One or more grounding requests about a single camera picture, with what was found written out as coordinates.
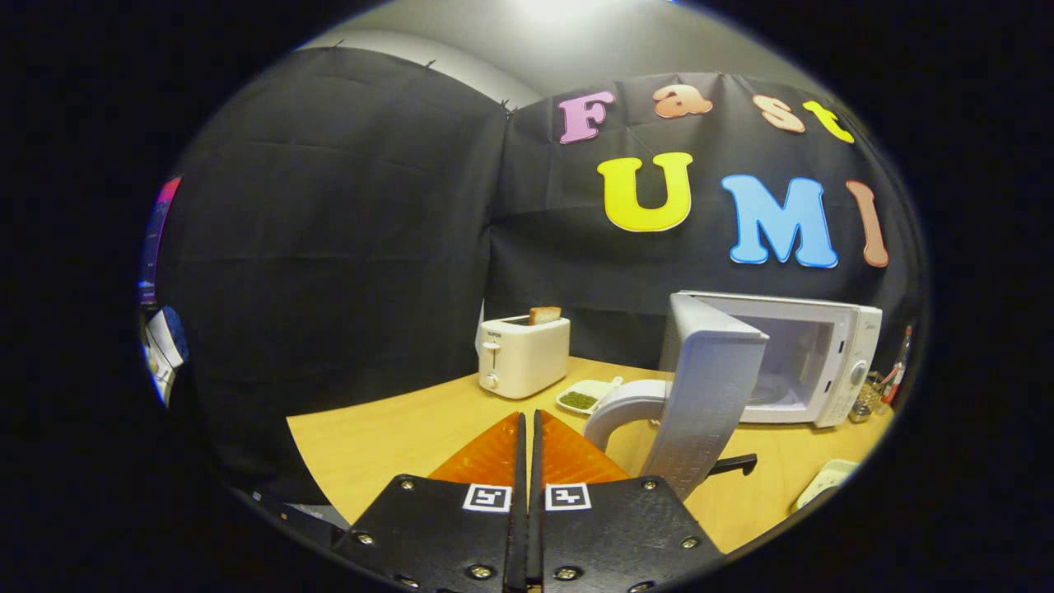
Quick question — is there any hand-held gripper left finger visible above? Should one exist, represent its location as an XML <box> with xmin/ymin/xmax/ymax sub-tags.
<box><xmin>333</xmin><ymin>410</ymin><xmax>529</xmax><ymax>593</ymax></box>

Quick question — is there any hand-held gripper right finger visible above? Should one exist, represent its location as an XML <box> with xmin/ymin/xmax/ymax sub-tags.
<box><xmin>531</xmin><ymin>409</ymin><xmax>725</xmax><ymax>593</ymax></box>

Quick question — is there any white microwave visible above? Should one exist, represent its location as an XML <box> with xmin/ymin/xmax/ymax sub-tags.
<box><xmin>583</xmin><ymin>290</ymin><xmax>884</xmax><ymax>502</ymax></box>

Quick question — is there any white dish of beans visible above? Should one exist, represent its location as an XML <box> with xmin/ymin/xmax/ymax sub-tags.
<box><xmin>556</xmin><ymin>377</ymin><xmax>624</xmax><ymax>414</ymax></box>

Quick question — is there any white toaster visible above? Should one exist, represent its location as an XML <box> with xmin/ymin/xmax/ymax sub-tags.
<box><xmin>478</xmin><ymin>315</ymin><xmax>571</xmax><ymax>400</ymax></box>

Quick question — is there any cream rectangular plate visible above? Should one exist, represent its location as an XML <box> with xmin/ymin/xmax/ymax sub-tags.
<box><xmin>795</xmin><ymin>459</ymin><xmax>860</xmax><ymax>510</ymax></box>

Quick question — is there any black backdrop cloth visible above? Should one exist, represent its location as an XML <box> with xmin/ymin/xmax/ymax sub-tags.
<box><xmin>152</xmin><ymin>45</ymin><xmax>923</xmax><ymax>503</ymax></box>

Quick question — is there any clear plastic water bottle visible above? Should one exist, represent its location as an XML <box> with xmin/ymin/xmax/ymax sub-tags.
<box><xmin>893</xmin><ymin>325</ymin><xmax>913</xmax><ymax>404</ymax></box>

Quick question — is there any metal wire basket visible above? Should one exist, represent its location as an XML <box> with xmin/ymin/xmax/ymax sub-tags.
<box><xmin>848</xmin><ymin>375</ymin><xmax>894</xmax><ymax>425</ymax></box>

